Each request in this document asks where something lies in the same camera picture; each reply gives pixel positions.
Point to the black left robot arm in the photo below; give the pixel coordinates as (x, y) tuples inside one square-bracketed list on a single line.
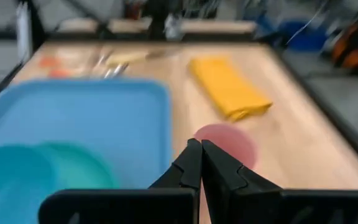
[(160, 18)]

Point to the blue plastic tray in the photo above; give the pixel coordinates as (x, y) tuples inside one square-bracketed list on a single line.
[(104, 118)]

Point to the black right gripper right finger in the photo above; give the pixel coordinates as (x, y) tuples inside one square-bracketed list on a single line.
[(259, 205)]

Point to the blue bowl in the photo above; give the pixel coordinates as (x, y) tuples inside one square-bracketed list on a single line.
[(8, 186)]

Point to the large blue storage bin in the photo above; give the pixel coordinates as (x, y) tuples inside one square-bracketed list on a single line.
[(303, 34)]

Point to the teal plate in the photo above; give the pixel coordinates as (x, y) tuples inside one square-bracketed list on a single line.
[(82, 171)]

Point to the pink cup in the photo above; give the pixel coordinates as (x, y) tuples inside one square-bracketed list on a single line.
[(232, 143)]

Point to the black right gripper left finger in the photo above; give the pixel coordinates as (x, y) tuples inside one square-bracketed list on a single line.
[(166, 202)]

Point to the orange and black bag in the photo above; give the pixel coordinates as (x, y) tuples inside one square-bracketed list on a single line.
[(356, 43)]

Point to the yellow cloth napkin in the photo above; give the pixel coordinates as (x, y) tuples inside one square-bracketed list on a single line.
[(228, 87)]

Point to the wooden background table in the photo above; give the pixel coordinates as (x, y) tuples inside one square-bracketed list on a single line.
[(216, 26)]

